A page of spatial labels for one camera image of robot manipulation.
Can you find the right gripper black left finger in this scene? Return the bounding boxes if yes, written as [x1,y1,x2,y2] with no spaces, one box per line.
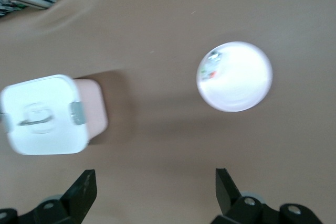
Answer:
[0,169,98,224]

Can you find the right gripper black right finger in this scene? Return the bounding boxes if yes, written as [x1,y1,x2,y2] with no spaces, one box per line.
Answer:
[212,167,322,224]

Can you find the white lidded storage box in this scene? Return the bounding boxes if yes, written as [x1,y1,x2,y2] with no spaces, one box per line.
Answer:
[0,74,109,156]

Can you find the pink round plate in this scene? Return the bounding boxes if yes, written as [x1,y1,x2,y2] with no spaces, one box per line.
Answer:
[196,41,274,112]

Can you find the brown table mat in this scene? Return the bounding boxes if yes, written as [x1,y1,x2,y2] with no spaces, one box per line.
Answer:
[0,0,336,224]

